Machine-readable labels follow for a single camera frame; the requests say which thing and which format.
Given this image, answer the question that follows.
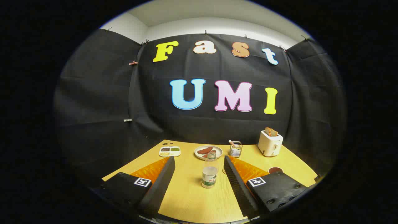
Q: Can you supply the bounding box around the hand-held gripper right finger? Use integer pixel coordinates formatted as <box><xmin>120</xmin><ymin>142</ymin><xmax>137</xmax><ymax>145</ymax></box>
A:
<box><xmin>223</xmin><ymin>155</ymin><xmax>317</xmax><ymax>220</ymax></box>

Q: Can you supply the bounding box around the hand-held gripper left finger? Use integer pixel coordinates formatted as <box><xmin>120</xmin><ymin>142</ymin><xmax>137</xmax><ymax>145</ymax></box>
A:
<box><xmin>90</xmin><ymin>156</ymin><xmax>176</xmax><ymax>218</ymax></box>

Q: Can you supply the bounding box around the clear plastic juice bottle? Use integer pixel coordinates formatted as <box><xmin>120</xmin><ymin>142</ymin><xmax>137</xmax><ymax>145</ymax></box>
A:
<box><xmin>201</xmin><ymin>152</ymin><xmax>219</xmax><ymax>189</ymax></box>

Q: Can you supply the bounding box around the white divided condiment tray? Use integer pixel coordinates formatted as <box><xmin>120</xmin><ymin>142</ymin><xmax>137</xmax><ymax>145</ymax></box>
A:
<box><xmin>159</xmin><ymin>146</ymin><xmax>181</xmax><ymax>157</ymax></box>

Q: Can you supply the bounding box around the wooden table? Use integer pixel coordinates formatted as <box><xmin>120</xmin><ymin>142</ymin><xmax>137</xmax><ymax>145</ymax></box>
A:
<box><xmin>102</xmin><ymin>139</ymin><xmax>318</xmax><ymax>224</ymax></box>

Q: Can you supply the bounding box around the white round plate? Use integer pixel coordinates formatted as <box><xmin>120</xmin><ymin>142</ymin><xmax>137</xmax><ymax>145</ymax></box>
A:
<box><xmin>194</xmin><ymin>145</ymin><xmax>223</xmax><ymax>160</ymax></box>

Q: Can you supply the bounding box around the white toaster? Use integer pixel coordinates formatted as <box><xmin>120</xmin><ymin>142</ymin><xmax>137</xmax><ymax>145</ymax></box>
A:
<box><xmin>258</xmin><ymin>130</ymin><xmax>284</xmax><ymax>157</ymax></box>

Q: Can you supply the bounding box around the metal wire basket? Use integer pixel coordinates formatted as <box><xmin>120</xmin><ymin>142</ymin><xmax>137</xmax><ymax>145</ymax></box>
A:
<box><xmin>229</xmin><ymin>141</ymin><xmax>243</xmax><ymax>158</ymax></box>

